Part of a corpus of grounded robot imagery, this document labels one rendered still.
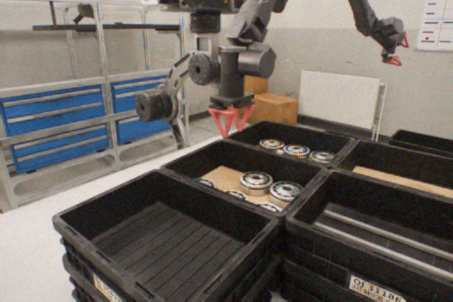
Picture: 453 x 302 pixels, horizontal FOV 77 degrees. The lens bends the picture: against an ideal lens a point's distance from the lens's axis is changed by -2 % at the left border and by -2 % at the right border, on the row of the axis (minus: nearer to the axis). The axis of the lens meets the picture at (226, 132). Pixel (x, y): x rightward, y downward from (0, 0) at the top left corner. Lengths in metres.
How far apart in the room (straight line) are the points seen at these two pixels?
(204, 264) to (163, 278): 0.09
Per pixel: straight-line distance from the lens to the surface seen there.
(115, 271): 0.56
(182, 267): 0.69
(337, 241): 0.62
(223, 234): 0.76
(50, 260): 1.01
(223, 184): 0.96
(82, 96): 2.59
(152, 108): 1.67
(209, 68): 1.29
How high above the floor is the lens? 1.31
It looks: 20 degrees down
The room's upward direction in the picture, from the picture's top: straight up
